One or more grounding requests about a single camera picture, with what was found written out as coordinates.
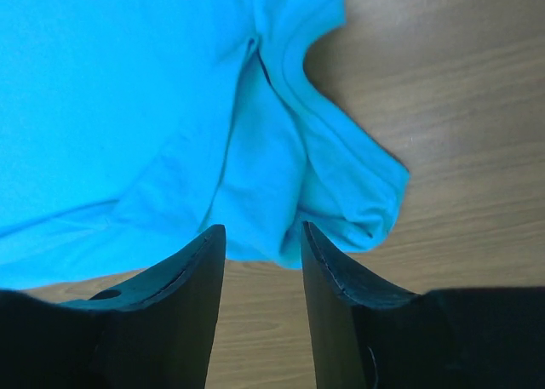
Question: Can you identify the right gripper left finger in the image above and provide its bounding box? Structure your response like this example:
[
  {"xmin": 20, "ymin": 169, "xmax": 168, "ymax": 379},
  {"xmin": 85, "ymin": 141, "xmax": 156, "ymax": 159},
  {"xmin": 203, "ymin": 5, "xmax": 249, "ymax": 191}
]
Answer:
[{"xmin": 1, "ymin": 225, "xmax": 226, "ymax": 388}]

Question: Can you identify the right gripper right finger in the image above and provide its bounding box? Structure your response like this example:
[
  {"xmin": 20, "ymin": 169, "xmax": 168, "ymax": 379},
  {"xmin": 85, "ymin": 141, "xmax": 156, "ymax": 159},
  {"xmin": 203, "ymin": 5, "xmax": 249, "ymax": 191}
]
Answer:
[{"xmin": 301, "ymin": 222, "xmax": 544, "ymax": 388}]

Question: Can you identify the cyan blue t-shirt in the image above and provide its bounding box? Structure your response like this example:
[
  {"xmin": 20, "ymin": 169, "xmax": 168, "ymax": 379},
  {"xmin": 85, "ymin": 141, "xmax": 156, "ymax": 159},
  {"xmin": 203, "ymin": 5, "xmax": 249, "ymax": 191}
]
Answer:
[{"xmin": 1, "ymin": 0, "xmax": 410, "ymax": 289}]

